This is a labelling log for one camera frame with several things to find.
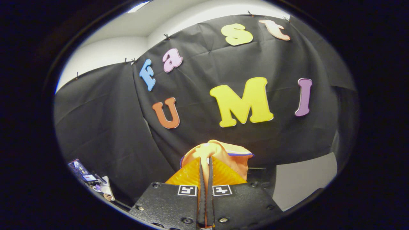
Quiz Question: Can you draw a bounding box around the orange garment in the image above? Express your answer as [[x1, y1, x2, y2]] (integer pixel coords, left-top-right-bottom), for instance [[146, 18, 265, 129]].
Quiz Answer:
[[180, 140, 254, 181]]

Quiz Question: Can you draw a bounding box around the dark printed box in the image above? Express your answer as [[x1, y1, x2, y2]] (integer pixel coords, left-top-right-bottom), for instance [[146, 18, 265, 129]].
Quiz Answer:
[[68, 159, 100, 186]]

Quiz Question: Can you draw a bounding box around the white paper sheet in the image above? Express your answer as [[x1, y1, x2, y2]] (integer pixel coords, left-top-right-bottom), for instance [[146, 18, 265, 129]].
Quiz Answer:
[[94, 176, 115, 201]]

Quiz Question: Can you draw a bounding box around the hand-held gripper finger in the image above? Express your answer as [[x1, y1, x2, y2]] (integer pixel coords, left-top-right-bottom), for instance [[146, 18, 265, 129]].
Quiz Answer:
[[206, 156, 284, 229], [129, 157, 206, 229]]

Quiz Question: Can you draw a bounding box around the black backdrop cloth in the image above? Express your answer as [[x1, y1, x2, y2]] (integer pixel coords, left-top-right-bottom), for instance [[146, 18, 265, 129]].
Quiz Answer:
[[54, 14, 360, 206]]

